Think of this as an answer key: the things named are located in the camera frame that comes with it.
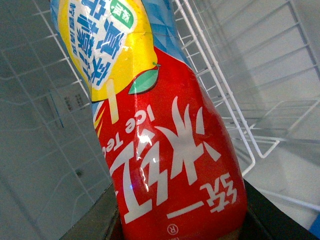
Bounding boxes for iced tea drink bottle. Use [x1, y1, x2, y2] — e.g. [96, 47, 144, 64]
[50, 0, 247, 240]

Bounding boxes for white chest freezer with penguins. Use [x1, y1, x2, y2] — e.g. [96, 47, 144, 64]
[0, 0, 320, 240]

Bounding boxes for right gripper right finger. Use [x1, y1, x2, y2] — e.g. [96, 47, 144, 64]
[239, 180, 318, 240]

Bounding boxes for white wire freezer basket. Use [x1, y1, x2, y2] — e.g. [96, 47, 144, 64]
[0, 0, 320, 179]

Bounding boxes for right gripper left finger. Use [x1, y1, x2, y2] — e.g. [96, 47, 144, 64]
[61, 184, 120, 240]

